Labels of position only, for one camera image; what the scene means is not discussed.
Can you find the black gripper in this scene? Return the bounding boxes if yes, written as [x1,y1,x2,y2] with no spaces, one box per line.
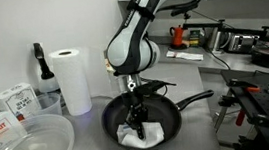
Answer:
[120,87,151,142]

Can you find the white dish cloth blue stripes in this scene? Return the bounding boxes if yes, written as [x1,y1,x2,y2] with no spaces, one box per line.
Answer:
[115,118,167,150]

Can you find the black frying pan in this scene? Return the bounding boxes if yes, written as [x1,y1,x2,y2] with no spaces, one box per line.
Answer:
[98,83,220,150]

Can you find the white paper towel roll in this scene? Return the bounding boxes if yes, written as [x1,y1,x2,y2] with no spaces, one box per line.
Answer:
[47,46,94,119]

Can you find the white folded papers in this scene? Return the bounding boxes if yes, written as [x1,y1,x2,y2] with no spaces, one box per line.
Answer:
[165,46,205,66]

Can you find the small clear plastic container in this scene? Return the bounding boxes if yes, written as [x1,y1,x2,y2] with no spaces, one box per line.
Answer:
[33,91,63,120]

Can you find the red coffee pot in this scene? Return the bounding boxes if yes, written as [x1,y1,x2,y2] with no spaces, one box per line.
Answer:
[169,25,187,51]

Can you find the small green box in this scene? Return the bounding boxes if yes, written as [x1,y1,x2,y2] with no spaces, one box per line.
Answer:
[188,28,204,48]

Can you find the steel kettle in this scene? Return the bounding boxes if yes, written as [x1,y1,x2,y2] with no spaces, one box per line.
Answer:
[204,23,236,53]

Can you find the spray bottle black trigger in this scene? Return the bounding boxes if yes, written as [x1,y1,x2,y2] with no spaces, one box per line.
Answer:
[32,40,61,95]

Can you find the white printed cardboard box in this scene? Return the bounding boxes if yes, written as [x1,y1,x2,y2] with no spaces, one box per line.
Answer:
[0,80,44,124]

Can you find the silver toaster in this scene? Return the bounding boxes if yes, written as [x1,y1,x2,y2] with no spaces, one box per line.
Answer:
[227,31,261,56]

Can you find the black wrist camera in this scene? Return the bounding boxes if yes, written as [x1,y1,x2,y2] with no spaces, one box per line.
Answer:
[137,78,178,97]

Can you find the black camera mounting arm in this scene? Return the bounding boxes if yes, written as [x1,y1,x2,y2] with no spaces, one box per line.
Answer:
[181,4,269,55]

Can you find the black stereo camera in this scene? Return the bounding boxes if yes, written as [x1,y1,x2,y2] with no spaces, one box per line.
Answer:
[169,3,203,18]

